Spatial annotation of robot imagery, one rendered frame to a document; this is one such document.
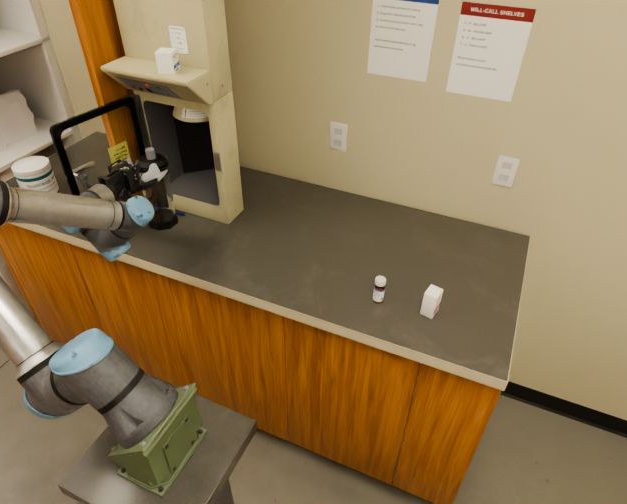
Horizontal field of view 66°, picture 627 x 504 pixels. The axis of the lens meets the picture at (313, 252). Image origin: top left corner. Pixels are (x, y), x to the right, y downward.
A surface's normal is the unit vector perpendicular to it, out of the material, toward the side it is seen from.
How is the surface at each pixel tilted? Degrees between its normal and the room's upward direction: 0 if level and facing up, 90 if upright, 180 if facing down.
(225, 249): 0
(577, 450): 0
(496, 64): 90
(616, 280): 90
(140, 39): 90
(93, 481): 0
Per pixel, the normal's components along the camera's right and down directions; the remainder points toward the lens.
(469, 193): -0.40, 0.58
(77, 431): 0.01, -0.77
